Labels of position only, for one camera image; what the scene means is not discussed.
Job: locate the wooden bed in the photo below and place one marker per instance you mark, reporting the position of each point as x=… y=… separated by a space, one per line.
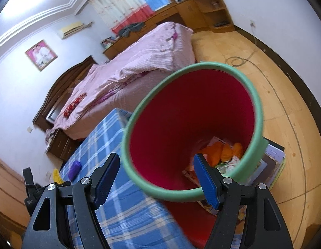
x=62 y=88

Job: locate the orange mesh bag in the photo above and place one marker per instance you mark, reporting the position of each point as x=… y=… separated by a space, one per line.
x=217 y=153

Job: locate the floral curtain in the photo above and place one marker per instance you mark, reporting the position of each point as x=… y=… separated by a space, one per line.
x=119 y=5

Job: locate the dark clothing heap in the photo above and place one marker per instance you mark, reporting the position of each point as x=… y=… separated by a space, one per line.
x=132 y=28

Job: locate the dark wooden nightstand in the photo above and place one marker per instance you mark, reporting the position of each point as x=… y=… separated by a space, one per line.
x=64 y=145

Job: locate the wall air conditioner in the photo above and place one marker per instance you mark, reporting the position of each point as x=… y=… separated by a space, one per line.
x=72 y=29

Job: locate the purple plastic item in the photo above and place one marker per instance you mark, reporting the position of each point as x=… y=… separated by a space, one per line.
x=75 y=170

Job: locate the framed wall picture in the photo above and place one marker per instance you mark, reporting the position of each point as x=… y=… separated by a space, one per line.
x=41 y=55

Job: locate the yellow sponge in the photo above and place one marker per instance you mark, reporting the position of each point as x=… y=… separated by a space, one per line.
x=58 y=177

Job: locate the framed photo on desk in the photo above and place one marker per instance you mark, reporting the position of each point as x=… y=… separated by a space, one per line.
x=108 y=42

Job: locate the cloth heap on nightstand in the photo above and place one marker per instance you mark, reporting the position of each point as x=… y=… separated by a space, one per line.
x=50 y=137

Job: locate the red patterned pillow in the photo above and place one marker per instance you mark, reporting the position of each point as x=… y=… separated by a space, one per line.
x=75 y=105

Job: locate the pink duvet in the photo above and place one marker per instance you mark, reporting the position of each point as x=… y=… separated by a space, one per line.
x=139 y=57

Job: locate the red bin with green rim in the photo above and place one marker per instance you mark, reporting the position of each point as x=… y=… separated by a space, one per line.
x=191 y=109

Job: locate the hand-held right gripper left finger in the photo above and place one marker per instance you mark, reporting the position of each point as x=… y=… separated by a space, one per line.
x=106 y=181

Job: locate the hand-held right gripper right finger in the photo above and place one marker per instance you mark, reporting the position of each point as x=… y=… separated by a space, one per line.
x=205 y=184

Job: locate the wooden desk cabinet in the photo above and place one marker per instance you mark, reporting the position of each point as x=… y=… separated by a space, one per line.
x=191 y=10

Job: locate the blue plaid cloth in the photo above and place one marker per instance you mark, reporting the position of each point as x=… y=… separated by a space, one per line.
x=124 y=212

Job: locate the black device on shelf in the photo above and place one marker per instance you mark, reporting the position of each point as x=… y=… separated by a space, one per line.
x=220 y=23

